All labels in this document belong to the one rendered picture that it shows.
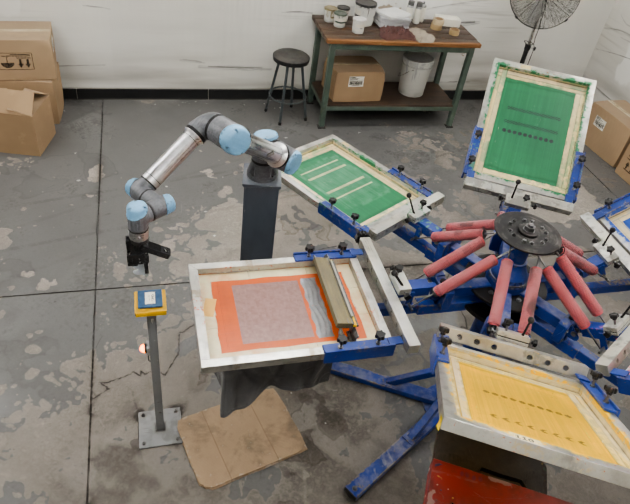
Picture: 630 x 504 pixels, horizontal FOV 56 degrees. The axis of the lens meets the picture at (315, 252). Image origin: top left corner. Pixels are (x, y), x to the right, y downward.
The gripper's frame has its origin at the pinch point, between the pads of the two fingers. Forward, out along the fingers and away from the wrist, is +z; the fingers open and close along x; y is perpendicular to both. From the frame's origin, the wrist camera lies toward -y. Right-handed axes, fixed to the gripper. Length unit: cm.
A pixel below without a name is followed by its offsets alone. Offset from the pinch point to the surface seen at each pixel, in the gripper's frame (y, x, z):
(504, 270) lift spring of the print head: -145, 27, -13
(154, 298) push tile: -1.9, 0.6, 13.3
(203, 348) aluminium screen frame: -19.1, 32.0, 11.3
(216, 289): -28.3, -3.3, 14.7
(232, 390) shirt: -31, 33, 39
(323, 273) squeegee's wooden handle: -74, 3, 4
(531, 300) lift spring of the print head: -152, 41, -8
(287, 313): -56, 15, 15
